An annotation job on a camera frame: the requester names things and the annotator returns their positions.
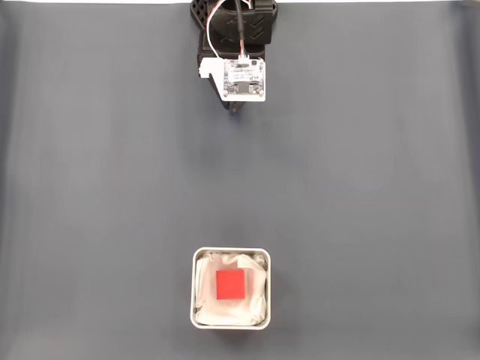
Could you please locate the square metal box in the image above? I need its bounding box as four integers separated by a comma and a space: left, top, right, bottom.
190, 246, 272, 331

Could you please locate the grey table mat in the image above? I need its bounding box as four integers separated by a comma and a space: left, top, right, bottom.
0, 1, 480, 360

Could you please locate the black camera cable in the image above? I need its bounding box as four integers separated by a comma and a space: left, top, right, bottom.
232, 0, 249, 61

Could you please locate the white and red servo wire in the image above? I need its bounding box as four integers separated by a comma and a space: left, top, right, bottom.
205, 0, 227, 60

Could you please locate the red cube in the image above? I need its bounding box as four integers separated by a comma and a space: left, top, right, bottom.
215, 268, 247, 301

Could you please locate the white crumpled cloth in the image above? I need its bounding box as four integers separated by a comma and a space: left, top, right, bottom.
194, 251, 269, 326

